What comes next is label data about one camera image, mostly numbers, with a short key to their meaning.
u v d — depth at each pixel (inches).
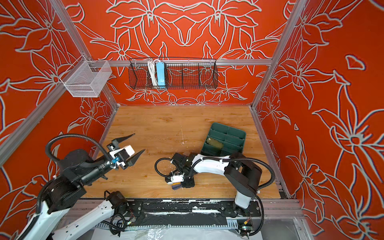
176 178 28.2
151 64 34.4
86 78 36.2
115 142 19.0
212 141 35.6
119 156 16.2
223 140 36.4
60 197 15.1
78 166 14.9
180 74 38.4
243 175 17.8
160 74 35.3
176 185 29.9
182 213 28.6
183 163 26.0
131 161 19.5
